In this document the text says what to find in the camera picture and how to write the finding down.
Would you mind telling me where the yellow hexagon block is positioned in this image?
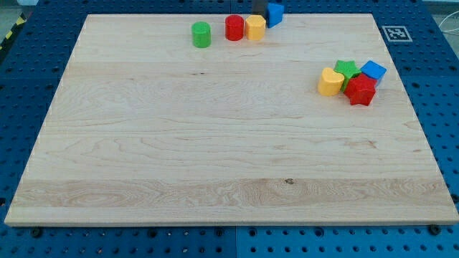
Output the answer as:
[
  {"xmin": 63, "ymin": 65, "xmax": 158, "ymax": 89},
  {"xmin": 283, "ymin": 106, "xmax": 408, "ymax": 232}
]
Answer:
[{"xmin": 245, "ymin": 14, "xmax": 266, "ymax": 40}]

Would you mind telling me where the yellow heart block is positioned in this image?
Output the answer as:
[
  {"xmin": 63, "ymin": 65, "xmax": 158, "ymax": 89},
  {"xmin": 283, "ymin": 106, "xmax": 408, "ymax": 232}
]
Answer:
[{"xmin": 317, "ymin": 67, "xmax": 345, "ymax": 96}]

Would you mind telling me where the wooden board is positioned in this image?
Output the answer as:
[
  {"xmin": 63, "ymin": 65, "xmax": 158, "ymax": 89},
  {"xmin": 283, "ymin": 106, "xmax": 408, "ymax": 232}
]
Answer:
[{"xmin": 5, "ymin": 14, "xmax": 458, "ymax": 227}]

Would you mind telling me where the green cylinder block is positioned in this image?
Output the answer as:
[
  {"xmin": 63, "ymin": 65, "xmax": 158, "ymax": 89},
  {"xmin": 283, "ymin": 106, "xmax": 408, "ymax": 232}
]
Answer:
[{"xmin": 191, "ymin": 21, "xmax": 212, "ymax": 48}]

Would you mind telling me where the red cylinder block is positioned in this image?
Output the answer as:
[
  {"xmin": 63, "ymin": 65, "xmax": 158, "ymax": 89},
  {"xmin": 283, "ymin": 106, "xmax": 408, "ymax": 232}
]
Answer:
[{"xmin": 224, "ymin": 14, "xmax": 245, "ymax": 41}]

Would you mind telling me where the black robot pusher tool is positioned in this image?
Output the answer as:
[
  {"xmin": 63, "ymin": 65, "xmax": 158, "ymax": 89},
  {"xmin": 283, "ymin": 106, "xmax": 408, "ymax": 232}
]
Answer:
[{"xmin": 251, "ymin": 0, "xmax": 268, "ymax": 17}]

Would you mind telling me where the blue triangle block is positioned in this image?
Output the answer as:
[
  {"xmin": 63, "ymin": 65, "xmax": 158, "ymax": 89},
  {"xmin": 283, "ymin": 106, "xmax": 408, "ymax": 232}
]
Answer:
[{"xmin": 266, "ymin": 3, "xmax": 285, "ymax": 28}]

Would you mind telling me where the green star block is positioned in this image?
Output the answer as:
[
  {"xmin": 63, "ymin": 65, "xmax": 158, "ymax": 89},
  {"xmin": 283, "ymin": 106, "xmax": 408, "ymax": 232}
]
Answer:
[{"xmin": 334, "ymin": 60, "xmax": 361, "ymax": 92}]

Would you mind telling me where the red star block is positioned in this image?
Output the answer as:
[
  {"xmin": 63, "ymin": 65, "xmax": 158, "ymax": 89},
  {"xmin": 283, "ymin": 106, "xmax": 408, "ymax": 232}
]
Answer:
[{"xmin": 344, "ymin": 73, "xmax": 377, "ymax": 106}]

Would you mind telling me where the blue cube block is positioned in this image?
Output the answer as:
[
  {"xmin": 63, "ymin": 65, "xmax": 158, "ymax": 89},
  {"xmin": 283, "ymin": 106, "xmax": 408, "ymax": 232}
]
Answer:
[{"xmin": 360, "ymin": 60, "xmax": 387, "ymax": 86}]

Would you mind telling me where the white fiducial marker tag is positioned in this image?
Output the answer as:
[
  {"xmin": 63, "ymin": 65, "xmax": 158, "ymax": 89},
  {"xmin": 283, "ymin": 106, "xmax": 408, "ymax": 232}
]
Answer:
[{"xmin": 382, "ymin": 25, "xmax": 412, "ymax": 42}]

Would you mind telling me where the white cable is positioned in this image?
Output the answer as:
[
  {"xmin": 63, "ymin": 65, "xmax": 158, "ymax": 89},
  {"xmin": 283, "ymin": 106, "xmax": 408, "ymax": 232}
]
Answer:
[{"xmin": 437, "ymin": 9, "xmax": 459, "ymax": 34}]

